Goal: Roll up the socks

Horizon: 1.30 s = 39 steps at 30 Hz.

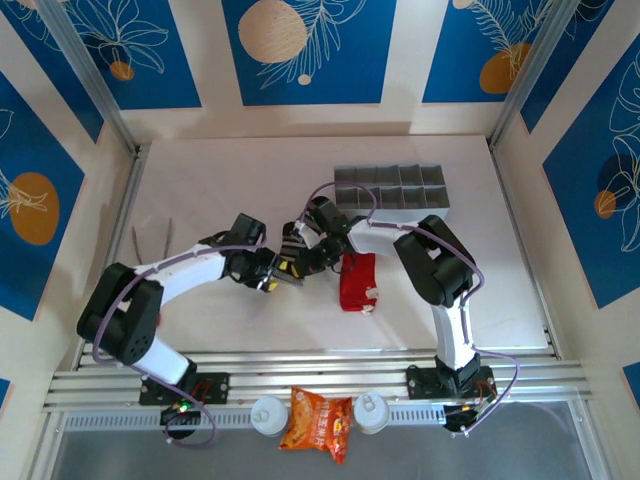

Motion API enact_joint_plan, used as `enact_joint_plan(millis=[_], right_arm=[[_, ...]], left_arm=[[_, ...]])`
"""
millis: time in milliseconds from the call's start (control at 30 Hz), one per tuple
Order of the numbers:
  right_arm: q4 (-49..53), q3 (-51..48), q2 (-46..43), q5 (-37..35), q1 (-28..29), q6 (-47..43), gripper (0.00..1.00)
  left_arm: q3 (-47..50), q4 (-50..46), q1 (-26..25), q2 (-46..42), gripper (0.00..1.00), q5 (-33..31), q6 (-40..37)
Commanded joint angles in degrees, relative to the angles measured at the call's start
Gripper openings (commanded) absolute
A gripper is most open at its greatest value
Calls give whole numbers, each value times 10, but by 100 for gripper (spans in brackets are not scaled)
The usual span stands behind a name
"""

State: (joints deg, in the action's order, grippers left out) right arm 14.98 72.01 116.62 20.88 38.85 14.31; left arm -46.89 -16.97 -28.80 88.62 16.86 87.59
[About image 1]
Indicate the red snack packet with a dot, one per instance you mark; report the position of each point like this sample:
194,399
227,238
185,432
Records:
357,287

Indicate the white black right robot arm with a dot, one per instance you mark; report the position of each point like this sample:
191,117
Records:
452,330

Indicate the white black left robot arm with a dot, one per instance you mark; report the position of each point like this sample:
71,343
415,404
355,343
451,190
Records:
185,270

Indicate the grey compartment organizer box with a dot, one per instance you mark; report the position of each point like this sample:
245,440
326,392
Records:
400,200

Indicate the orange snack bag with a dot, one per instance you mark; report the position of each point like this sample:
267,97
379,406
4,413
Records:
315,425

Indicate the white pull-tab can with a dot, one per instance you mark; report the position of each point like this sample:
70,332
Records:
371,412

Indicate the black left controller board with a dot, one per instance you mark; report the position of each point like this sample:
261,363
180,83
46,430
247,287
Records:
177,410

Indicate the black controller board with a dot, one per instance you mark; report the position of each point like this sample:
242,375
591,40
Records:
460,415
177,410

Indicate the black right controller board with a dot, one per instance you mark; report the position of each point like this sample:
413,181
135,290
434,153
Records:
460,415

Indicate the grey metal panel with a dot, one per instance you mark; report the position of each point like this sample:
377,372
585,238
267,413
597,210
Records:
450,460

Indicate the aluminium front rail beam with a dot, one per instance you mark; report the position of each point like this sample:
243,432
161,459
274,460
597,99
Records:
320,372

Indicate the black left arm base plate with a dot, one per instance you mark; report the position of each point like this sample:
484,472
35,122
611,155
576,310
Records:
215,387

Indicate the aluminium left side rail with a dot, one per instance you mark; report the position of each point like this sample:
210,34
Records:
128,200

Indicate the aluminium rail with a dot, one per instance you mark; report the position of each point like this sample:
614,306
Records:
523,250
128,200

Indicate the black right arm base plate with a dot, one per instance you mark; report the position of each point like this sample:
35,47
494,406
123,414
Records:
420,382

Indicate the aluminium right side rail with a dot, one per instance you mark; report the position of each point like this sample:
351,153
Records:
523,250

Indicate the aluminium left corner post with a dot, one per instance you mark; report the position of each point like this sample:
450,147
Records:
89,70

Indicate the aluminium corner post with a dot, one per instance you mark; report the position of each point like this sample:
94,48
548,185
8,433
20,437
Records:
535,70
89,70

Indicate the aluminium right corner post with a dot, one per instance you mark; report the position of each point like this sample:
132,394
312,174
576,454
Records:
535,70

